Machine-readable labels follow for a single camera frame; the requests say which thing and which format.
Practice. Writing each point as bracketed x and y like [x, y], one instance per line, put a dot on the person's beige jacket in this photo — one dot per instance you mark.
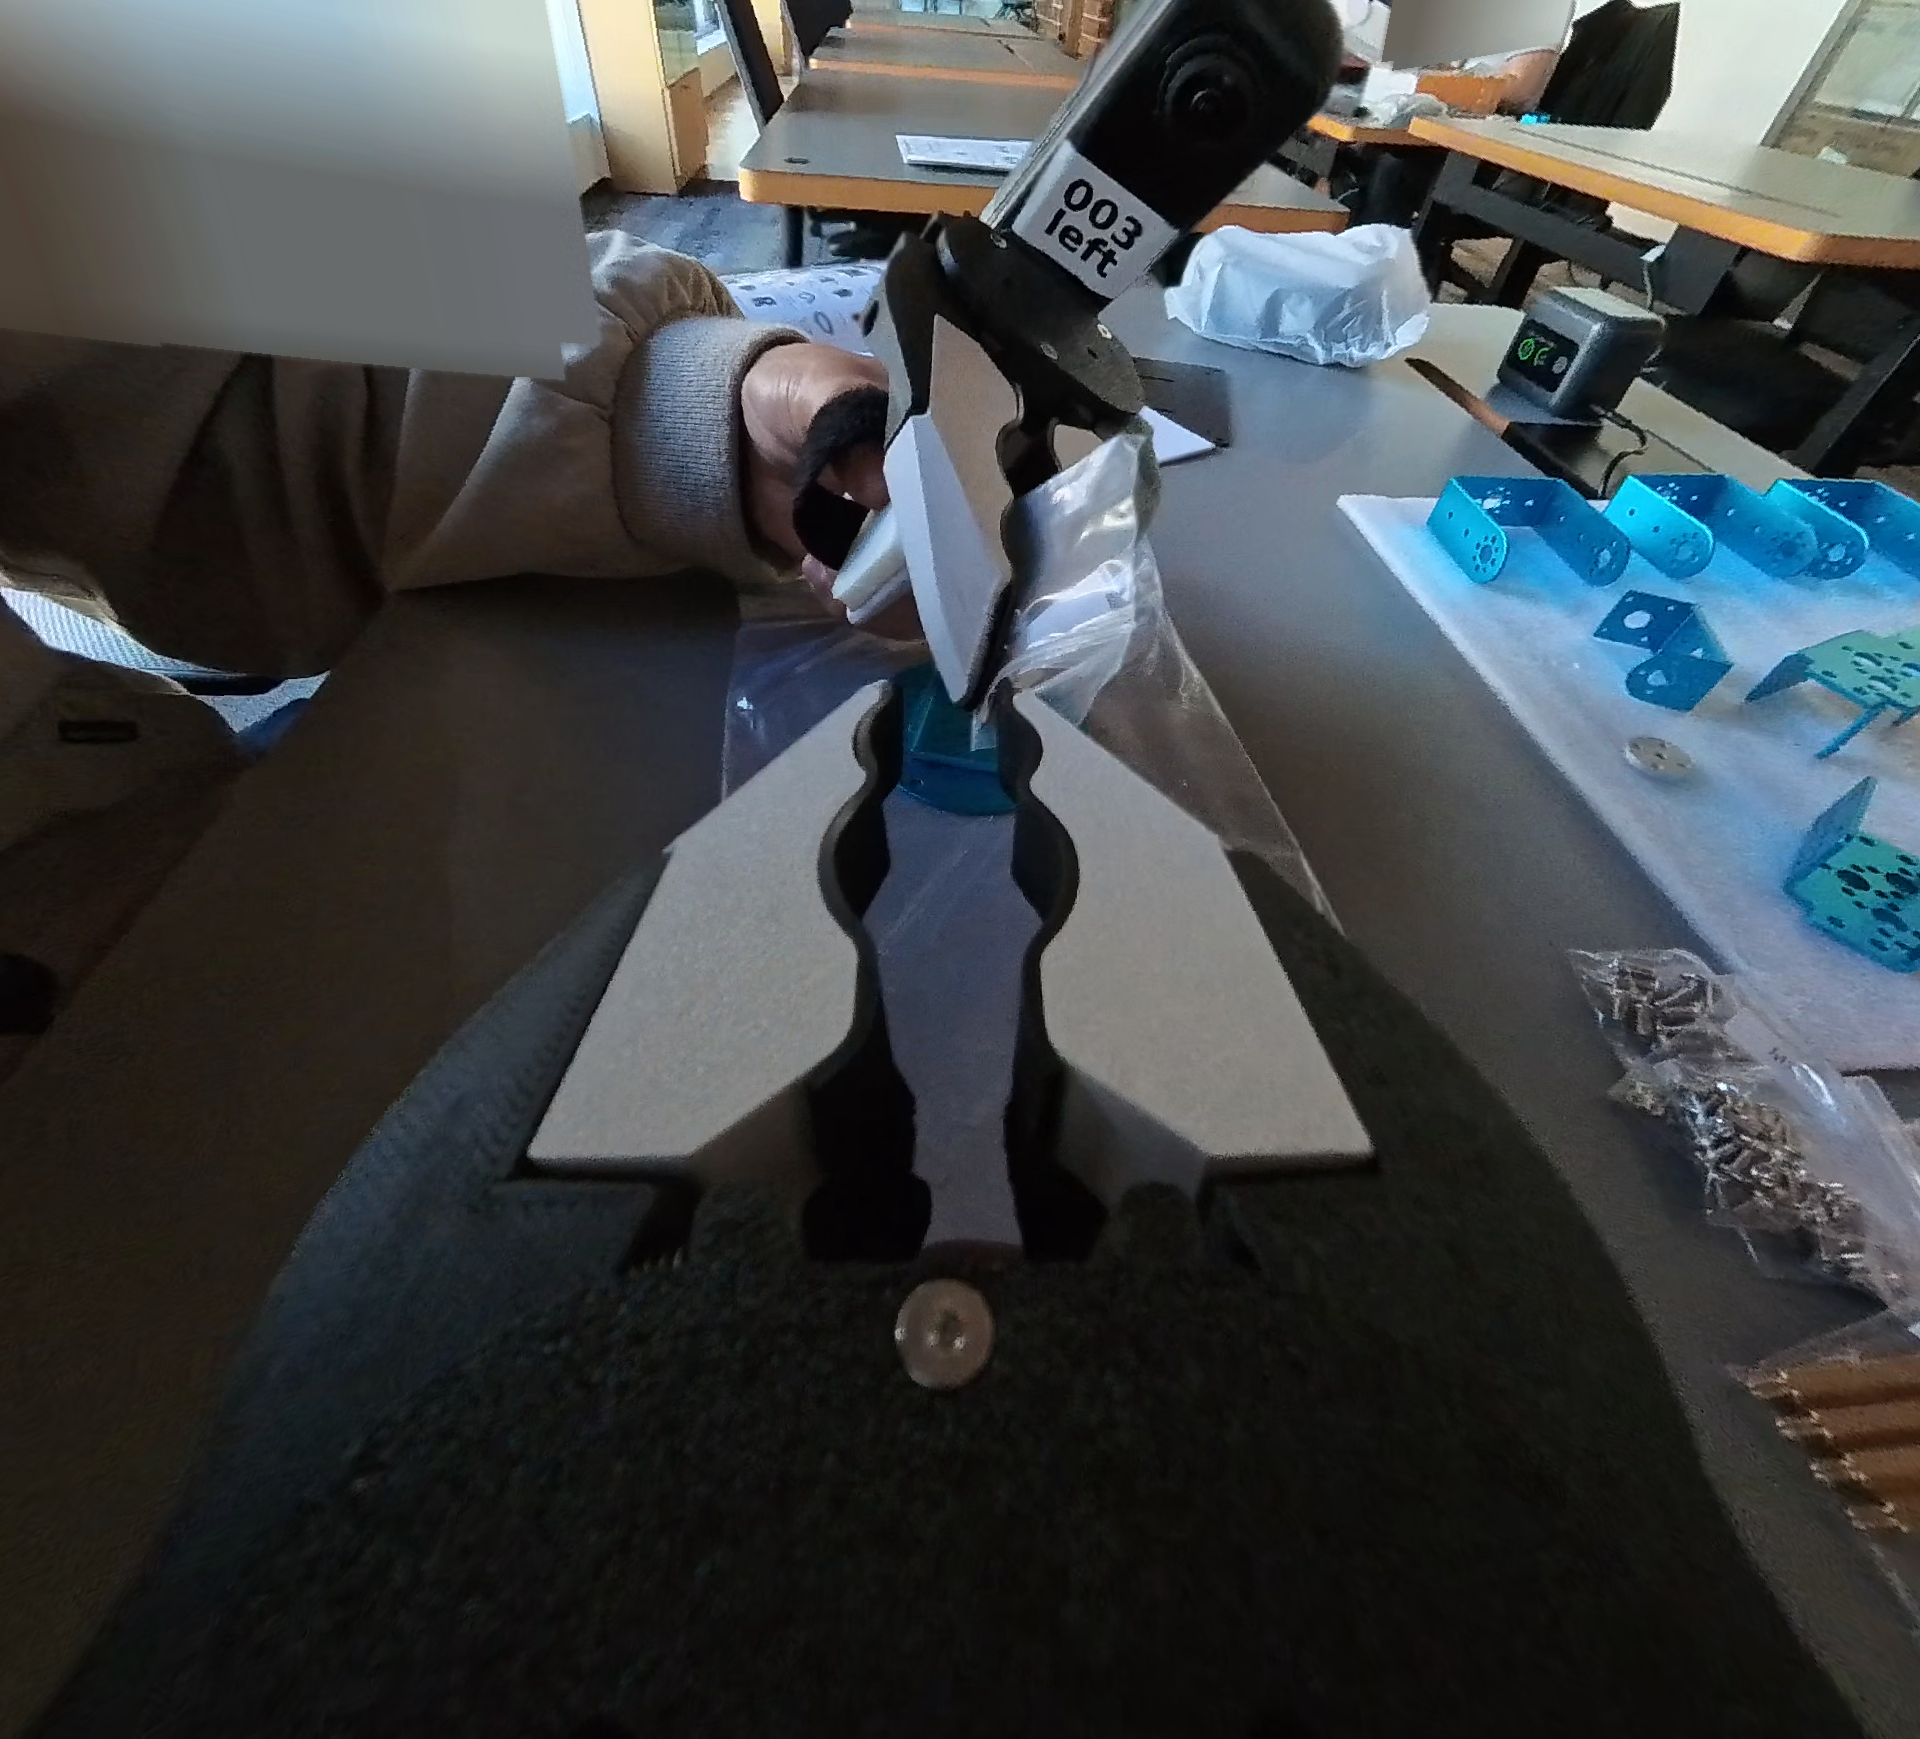
[91, 779]

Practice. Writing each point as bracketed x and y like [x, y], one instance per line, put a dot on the orange-edged grey desk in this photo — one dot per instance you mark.
[839, 142]
[1650, 172]

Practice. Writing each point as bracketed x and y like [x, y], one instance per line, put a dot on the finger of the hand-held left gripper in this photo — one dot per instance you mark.
[945, 493]

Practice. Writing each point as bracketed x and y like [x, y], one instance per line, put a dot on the printed instruction sheet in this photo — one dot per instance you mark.
[795, 299]

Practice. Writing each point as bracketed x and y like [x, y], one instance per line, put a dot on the blue perforated U bracket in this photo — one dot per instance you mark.
[1861, 899]

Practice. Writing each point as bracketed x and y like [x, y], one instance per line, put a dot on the blue round base plate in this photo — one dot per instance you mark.
[960, 791]

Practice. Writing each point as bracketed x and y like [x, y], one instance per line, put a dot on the white foam sheet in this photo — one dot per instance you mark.
[1499, 749]

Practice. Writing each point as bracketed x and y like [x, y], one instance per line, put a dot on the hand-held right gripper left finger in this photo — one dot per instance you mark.
[705, 1004]

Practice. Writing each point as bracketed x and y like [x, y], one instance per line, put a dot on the grey portable power station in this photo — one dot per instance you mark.
[1589, 336]

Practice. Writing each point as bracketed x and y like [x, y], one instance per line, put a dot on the large clear plastic bag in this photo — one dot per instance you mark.
[1184, 720]

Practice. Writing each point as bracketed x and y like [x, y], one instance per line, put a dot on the person's left hand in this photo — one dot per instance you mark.
[772, 419]

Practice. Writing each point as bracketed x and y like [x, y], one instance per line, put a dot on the black jacket on chair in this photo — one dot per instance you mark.
[1620, 59]

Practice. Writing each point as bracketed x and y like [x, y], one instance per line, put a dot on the blue square servo bracket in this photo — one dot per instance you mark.
[938, 728]

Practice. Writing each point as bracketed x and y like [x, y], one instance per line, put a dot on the blue long U bracket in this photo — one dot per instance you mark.
[1740, 512]
[1874, 510]
[1545, 512]

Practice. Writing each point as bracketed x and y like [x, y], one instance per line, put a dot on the paper sheet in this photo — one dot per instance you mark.
[960, 152]

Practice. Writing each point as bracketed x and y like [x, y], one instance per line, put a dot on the silver round flange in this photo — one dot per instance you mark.
[1658, 756]

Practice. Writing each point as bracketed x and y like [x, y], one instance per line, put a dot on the small clear zip bag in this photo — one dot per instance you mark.
[1089, 523]

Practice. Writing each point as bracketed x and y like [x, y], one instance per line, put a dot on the white crumpled foam wrap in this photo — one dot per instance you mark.
[1291, 290]

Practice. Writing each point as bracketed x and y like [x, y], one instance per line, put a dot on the teal perforated bracket with legs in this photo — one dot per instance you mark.
[1861, 673]

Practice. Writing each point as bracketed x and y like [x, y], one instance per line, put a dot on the bag of brass standoffs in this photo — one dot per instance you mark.
[1845, 1425]

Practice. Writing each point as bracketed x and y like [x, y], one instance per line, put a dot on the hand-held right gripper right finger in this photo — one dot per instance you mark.
[1184, 1004]

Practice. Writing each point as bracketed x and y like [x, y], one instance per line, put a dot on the person's left forearm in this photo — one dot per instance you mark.
[525, 463]

